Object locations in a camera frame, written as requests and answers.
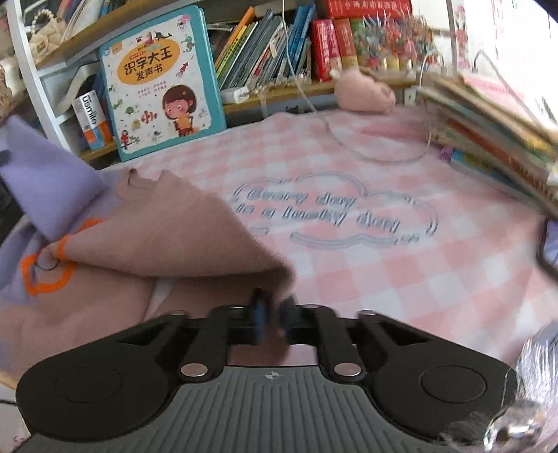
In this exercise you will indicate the pink checked blanket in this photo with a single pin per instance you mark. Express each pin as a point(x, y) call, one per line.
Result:
point(392, 283)

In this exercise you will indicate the dusty pink knit garment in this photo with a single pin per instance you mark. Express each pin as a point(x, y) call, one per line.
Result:
point(196, 226)

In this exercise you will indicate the white charger plug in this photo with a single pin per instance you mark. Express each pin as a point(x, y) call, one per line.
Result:
point(233, 95)

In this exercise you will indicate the bunch of small colourful flowers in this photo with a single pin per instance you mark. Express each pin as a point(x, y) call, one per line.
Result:
point(392, 43)

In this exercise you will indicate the small pink plush toy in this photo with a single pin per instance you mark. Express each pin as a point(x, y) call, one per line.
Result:
point(362, 91)

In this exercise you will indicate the black-rimmed object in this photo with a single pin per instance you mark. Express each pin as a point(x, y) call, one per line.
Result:
point(540, 255)

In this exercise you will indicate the white and orange carton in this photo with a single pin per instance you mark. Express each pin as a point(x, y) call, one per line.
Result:
point(89, 117)

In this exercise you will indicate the teal children's picture book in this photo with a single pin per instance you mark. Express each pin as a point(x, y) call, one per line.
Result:
point(152, 87)

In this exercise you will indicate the row of thin upright books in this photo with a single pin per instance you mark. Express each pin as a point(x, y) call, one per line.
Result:
point(261, 48)

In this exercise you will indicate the white and wooden bookshelf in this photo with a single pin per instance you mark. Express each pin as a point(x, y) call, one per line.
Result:
point(35, 91)

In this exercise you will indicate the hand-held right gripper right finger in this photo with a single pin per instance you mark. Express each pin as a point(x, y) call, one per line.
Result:
point(286, 314)

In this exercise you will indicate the shiny plastic wrap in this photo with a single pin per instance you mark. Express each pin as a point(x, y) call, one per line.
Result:
point(532, 383)

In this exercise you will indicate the lavender fleece garment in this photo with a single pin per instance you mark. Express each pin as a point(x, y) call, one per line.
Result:
point(43, 174)

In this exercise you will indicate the stack of lying books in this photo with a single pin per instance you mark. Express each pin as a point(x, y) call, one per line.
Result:
point(488, 126)

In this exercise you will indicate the flat red book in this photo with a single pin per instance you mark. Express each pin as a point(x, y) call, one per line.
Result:
point(368, 8)

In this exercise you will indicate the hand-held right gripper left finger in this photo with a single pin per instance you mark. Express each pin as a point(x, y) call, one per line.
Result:
point(262, 314)

